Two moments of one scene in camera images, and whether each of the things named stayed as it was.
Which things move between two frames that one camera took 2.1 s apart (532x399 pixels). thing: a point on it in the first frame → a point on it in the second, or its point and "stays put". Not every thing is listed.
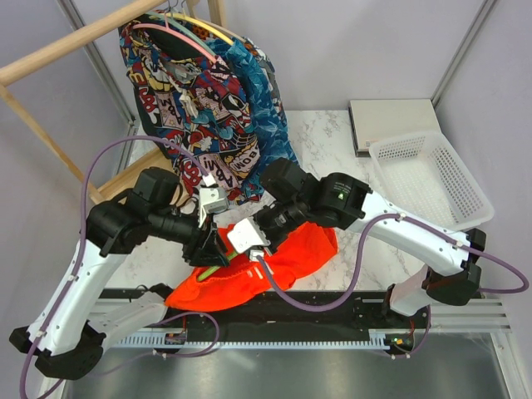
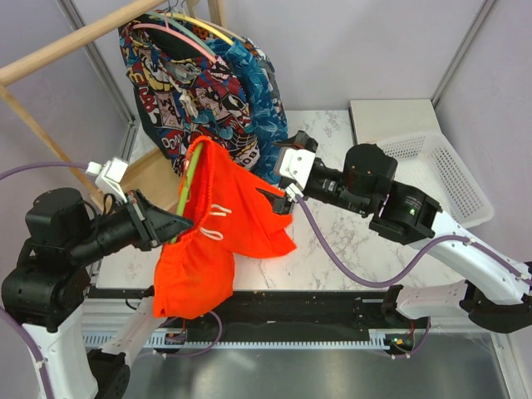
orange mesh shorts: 297,251 → 194,274
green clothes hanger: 214,268 → 190,176
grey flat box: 377,121 stays put
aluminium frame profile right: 482,12 stays put
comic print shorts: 193,102 stays put
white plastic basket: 422,178 stays put
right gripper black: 274,242 → 301,138
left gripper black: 206,248 → 154,224
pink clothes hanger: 170,29 stays put
